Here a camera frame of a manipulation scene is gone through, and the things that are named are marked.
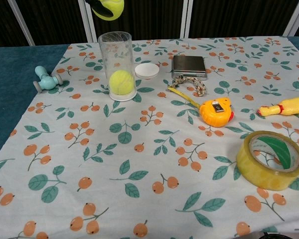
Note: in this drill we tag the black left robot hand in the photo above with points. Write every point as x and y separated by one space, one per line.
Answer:
99 10

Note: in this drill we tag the yellow tennis ball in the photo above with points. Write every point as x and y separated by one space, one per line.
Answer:
111 7
121 83

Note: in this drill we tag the clear plastic tube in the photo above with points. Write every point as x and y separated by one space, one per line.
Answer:
117 57

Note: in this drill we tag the white round tube lid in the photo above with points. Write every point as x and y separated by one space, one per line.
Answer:
146 70

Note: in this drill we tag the light blue roller massager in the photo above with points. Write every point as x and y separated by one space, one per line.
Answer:
46 81

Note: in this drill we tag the silver pocket digital scale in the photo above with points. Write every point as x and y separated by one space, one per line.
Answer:
189 66

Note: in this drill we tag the orange yellow tape measure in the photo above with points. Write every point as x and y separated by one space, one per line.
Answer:
215 113

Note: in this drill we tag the floral fruit print tablecloth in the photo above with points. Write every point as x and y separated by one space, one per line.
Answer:
149 159

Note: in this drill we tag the yellow rubber chicken toy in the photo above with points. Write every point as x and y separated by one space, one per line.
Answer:
284 106

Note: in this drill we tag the clear packing tape roll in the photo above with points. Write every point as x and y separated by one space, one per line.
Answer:
268 161

